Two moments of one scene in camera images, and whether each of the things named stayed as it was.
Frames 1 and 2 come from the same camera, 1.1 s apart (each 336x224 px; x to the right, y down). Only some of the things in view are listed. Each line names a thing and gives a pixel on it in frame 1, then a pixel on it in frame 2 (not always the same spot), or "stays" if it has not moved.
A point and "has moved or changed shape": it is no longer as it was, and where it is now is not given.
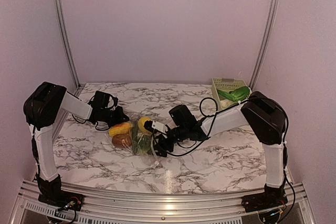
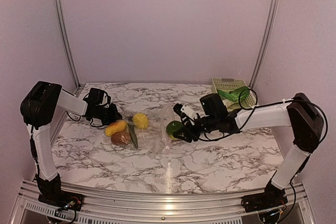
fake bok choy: [237, 94] stays
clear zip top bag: [134, 136] has moved or changed shape
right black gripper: [158, 146] -> [188, 130]
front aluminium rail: [112, 208] stays
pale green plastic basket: [226, 84] stays
